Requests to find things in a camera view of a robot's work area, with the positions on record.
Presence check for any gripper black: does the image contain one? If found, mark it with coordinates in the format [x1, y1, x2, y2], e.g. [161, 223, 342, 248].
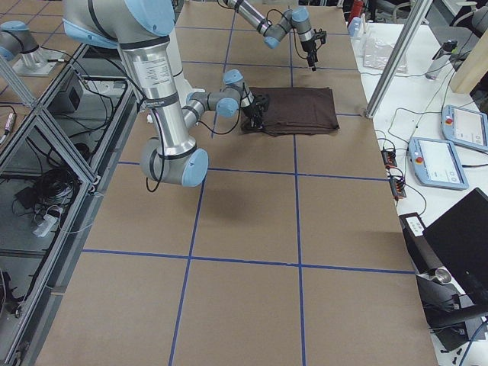
[243, 95, 270, 130]
[299, 29, 327, 72]

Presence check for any dark brown t-shirt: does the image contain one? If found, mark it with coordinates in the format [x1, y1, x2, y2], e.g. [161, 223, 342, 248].
[240, 87, 339, 136]

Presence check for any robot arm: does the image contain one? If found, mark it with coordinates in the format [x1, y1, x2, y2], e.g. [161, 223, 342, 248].
[222, 1, 327, 72]
[63, 1, 269, 187]

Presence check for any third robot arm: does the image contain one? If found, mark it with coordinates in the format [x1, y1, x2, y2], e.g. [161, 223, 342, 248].
[1, 21, 65, 77]

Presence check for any clear plastic bag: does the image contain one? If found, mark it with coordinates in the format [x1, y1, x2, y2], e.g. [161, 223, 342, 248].
[363, 38, 395, 70]

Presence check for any red cylinder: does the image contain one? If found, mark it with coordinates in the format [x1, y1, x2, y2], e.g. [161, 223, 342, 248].
[348, 0, 364, 22]

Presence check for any orange black connector box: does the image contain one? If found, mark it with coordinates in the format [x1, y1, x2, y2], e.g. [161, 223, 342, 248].
[381, 149, 398, 169]

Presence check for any grey water bottle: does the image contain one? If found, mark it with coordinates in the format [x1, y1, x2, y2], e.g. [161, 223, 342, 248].
[425, 40, 458, 80]

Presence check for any black monitor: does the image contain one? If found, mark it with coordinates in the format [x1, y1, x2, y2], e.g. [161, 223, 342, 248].
[424, 188, 487, 303]

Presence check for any metal cup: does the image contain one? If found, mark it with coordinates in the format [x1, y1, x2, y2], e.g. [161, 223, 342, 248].
[433, 268, 452, 285]

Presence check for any aluminium frame post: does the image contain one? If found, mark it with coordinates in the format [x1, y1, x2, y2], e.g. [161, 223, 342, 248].
[365, 0, 433, 118]

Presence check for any teach pendant far from post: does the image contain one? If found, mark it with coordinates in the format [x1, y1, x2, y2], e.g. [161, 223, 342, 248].
[408, 137, 469, 191]

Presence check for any teach pendant near post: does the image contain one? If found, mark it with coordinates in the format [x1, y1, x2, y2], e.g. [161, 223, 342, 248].
[441, 105, 487, 153]

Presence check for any aluminium frame cage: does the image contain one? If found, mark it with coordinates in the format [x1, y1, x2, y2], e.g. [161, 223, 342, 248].
[1, 46, 136, 365]

